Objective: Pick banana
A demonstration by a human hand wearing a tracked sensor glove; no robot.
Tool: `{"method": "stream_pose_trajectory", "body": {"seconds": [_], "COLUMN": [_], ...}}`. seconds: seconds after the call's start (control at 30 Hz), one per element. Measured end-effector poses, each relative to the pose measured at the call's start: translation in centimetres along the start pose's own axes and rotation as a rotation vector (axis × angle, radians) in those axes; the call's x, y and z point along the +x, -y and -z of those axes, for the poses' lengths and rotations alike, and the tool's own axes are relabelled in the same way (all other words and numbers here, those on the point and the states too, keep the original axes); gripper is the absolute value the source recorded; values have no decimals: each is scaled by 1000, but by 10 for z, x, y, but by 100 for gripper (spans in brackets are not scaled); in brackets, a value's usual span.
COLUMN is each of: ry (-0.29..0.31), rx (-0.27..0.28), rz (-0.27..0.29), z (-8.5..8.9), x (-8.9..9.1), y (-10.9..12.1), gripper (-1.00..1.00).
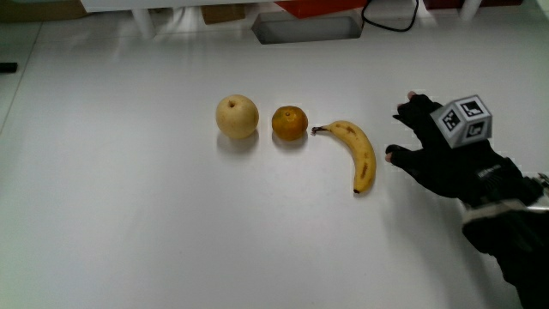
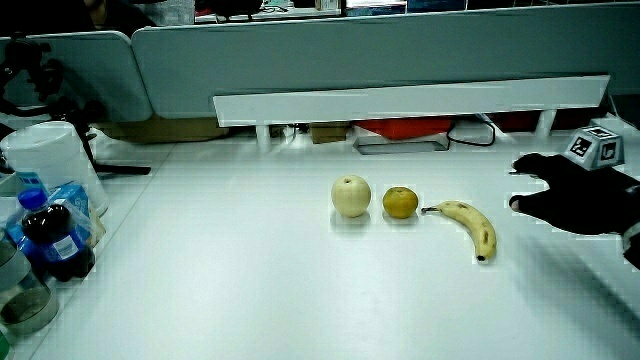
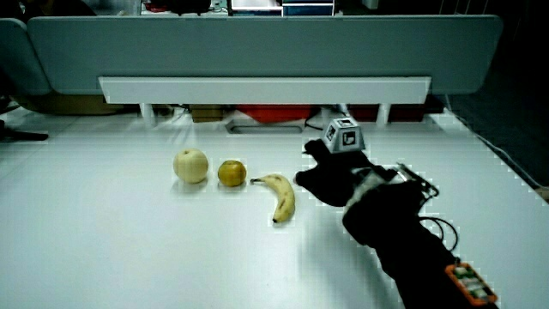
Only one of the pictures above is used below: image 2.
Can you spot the person's right hand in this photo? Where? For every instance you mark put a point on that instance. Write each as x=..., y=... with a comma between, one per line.
x=575, y=200

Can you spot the yellow banana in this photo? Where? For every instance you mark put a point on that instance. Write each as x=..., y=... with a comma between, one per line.
x=475, y=222

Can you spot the yellow-orange citrus fruit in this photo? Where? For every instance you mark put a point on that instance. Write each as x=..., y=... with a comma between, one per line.
x=400, y=202

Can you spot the flat grey metal tray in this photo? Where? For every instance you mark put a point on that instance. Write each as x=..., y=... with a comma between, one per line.
x=400, y=147

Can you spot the orange-red object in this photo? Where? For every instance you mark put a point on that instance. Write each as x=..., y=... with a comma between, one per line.
x=405, y=127

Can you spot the white desk shelf riser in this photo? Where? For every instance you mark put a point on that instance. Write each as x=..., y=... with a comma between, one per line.
x=400, y=100

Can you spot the pale round apple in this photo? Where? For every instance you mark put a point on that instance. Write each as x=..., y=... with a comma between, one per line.
x=351, y=196

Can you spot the small cardboard box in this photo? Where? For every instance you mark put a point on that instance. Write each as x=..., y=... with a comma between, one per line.
x=327, y=132

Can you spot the large grey desk partition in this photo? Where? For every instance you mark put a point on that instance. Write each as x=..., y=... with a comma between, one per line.
x=350, y=50

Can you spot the flat brown cardboard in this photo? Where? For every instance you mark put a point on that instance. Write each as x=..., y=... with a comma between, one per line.
x=160, y=130

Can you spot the small grey desk partition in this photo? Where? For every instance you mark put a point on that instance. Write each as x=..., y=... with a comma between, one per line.
x=105, y=75

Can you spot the blue white carton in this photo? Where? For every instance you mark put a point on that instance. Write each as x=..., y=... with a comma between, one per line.
x=76, y=197

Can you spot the cola bottle blue cap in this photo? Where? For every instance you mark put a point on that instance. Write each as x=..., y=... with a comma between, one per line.
x=50, y=232

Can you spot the white plastic container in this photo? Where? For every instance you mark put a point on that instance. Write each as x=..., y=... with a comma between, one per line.
x=45, y=150

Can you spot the glass jar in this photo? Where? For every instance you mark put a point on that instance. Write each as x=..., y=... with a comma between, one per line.
x=22, y=300

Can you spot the black tripod stand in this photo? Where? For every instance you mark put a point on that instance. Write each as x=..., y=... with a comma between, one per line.
x=30, y=62

